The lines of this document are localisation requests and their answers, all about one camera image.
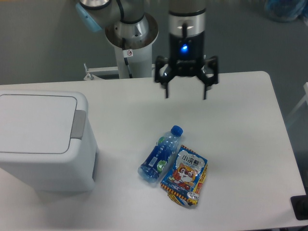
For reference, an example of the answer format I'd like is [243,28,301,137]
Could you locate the white metal base frame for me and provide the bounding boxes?
[83,55,207,81]

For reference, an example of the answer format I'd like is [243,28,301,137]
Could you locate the blue plastic bag on floor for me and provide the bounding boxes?
[264,0,308,23]

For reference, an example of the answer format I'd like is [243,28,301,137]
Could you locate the blue cartoon snack bag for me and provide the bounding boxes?
[160,145,208,207]

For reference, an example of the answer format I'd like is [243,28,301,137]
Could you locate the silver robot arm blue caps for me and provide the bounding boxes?
[76,0,218,90]

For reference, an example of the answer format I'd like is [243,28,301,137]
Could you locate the black device at table edge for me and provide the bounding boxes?
[290,195,308,220]

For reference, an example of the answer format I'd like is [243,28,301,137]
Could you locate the white push-lid trash can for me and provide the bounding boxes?
[0,90,99,192]

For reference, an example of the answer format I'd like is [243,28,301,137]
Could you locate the white furniture edge right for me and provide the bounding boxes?
[285,82,308,129]

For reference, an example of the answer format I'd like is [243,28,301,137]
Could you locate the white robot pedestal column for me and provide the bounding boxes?
[114,45,152,79]

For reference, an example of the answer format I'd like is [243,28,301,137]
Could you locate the blue plastic drink bottle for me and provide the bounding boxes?
[138,125,183,183]

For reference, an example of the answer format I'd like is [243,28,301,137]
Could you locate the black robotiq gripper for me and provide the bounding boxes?
[154,32,219,100]

